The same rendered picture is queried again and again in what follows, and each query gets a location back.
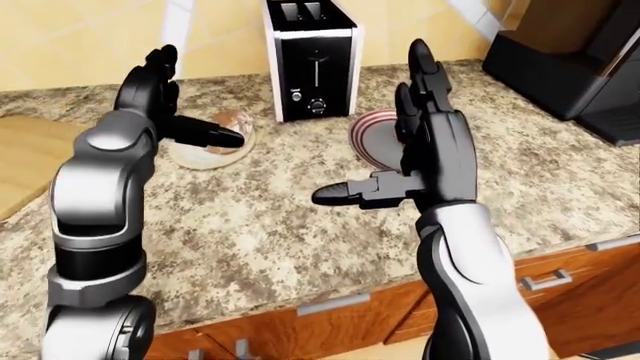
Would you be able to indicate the red striped plate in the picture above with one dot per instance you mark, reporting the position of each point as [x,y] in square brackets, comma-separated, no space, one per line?
[375,138]

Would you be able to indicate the wooden cabinet drawer front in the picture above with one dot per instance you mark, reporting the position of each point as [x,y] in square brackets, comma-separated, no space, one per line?
[570,296]

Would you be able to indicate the wooden cutting board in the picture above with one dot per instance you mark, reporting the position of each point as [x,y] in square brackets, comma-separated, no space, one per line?
[30,157]

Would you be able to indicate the black coffee machine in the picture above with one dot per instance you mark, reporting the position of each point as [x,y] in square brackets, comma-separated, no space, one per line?
[570,60]

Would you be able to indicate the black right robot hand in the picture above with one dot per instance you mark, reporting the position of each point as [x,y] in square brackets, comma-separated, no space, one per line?
[445,150]

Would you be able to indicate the brown round bread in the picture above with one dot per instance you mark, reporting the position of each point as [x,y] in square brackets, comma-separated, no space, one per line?
[235,123]

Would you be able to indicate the black and white toaster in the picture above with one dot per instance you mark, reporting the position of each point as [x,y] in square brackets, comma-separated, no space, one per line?
[312,63]

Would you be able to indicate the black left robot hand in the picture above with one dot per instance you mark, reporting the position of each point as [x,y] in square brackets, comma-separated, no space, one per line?
[145,90]

